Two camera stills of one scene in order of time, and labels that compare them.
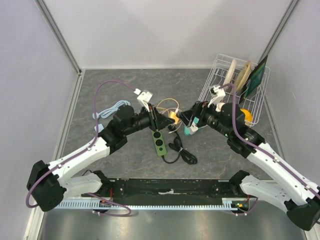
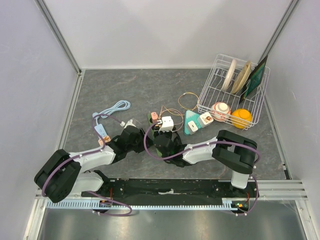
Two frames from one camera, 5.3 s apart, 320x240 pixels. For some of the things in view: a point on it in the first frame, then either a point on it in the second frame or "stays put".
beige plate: [243, 76] stays put
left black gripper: [158, 121] → [141, 135]
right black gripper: [200, 109] → [170, 133]
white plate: [230, 72] stays put
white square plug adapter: [193, 129] stays put
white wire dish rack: [242, 82] stays put
